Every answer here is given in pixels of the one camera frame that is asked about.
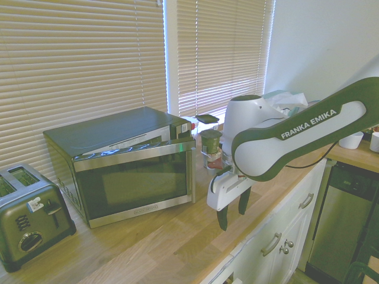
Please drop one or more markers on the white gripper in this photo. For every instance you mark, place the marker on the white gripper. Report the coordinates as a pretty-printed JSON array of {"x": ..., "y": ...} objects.
[{"x": 225, "y": 190}]

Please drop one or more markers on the stainless steel microwave door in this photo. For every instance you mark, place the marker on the stainless steel microwave door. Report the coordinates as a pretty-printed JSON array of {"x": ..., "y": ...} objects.
[{"x": 134, "y": 180}]

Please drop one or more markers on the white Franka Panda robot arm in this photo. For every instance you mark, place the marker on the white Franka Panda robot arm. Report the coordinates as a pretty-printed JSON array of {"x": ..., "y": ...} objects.
[{"x": 296, "y": 130}]

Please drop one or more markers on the black stainless steel microwave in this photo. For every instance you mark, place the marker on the black stainless steel microwave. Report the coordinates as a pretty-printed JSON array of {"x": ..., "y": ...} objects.
[{"x": 118, "y": 142}]

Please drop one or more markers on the red labelled jar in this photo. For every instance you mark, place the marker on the red labelled jar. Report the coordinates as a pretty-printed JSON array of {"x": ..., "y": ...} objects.
[{"x": 213, "y": 161}]

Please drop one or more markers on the white cabinet door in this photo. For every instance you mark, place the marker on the white cabinet door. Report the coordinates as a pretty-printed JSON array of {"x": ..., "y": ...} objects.
[{"x": 284, "y": 251}]

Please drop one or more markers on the round silver cabinet knob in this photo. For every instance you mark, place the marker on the round silver cabinet knob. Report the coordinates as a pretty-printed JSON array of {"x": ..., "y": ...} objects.
[
  {"x": 290, "y": 244},
  {"x": 285, "y": 251}
]

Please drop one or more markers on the white cabinet drawer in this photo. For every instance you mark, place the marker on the white cabinet drawer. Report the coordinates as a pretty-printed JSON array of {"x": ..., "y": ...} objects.
[{"x": 299, "y": 198}]

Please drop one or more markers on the green lidded jar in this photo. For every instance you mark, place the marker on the green lidded jar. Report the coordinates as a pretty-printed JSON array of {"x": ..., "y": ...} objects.
[{"x": 210, "y": 142}]

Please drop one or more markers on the small black tray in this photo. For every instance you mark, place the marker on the small black tray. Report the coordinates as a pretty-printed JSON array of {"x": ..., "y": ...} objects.
[{"x": 208, "y": 118}]

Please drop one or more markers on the stainless steel dishwasher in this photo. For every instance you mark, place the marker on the stainless steel dishwasher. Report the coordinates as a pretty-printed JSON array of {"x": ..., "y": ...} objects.
[{"x": 340, "y": 219}]

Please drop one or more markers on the white crumpled paper bag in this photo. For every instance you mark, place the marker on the white crumpled paper bag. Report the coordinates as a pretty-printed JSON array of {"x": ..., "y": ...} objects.
[{"x": 285, "y": 102}]

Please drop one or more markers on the narrow beige window blind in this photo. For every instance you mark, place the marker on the narrow beige window blind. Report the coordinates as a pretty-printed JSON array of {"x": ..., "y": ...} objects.
[{"x": 220, "y": 56}]

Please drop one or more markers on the white ceramic mug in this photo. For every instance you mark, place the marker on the white ceramic mug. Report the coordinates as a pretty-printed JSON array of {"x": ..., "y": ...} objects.
[{"x": 375, "y": 142}]

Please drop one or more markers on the stainless steel two-slot toaster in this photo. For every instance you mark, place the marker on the stainless steel two-slot toaster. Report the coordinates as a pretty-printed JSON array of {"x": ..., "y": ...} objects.
[{"x": 31, "y": 213}]

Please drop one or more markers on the wide beige window blind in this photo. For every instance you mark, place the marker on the wide beige window blind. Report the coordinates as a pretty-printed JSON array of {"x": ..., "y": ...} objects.
[{"x": 80, "y": 74}]

